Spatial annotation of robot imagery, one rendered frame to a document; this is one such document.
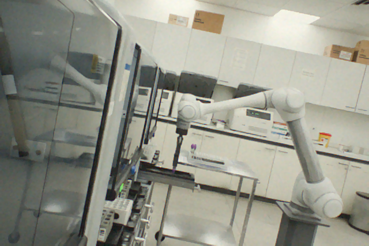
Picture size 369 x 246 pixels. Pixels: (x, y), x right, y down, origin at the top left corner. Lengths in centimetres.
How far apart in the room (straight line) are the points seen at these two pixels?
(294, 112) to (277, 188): 287
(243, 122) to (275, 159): 69
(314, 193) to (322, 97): 309
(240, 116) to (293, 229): 234
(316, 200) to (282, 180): 264
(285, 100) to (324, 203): 59
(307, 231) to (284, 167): 238
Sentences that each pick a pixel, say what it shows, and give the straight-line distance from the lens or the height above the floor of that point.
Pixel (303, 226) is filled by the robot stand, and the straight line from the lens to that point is 209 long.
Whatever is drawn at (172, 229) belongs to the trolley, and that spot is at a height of 28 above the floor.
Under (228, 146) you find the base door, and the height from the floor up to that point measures 67.
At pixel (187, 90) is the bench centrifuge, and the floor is 131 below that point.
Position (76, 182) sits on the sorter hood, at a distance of 51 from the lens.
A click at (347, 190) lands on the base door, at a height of 41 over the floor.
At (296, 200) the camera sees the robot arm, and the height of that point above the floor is 78.
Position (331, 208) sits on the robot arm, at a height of 86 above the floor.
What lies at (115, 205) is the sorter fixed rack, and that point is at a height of 86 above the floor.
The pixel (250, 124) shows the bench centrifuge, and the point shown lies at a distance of 419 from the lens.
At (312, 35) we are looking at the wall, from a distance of 517.
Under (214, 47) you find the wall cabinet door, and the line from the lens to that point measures 440.
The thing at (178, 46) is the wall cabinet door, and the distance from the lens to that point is 438.
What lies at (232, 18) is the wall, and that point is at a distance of 487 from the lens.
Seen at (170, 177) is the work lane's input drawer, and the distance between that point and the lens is 176.
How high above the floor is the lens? 131
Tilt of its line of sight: 4 degrees down
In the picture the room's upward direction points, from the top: 12 degrees clockwise
